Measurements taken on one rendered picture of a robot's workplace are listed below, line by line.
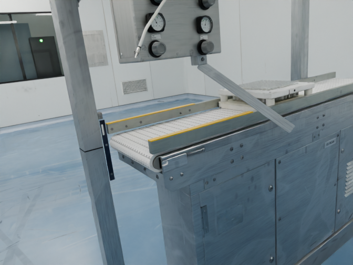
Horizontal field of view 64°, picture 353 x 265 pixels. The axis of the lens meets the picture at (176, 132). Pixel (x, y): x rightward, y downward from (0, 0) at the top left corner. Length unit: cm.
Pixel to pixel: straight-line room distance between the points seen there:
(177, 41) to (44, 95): 534
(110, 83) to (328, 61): 402
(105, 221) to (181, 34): 64
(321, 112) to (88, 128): 81
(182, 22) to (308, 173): 85
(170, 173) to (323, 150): 80
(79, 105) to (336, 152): 110
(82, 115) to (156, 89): 567
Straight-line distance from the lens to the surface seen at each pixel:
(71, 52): 86
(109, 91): 611
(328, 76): 174
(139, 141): 78
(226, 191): 91
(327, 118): 120
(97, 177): 92
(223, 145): 78
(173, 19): 62
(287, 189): 117
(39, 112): 591
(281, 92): 98
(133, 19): 58
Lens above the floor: 105
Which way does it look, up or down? 16 degrees down
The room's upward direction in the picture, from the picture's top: 6 degrees counter-clockwise
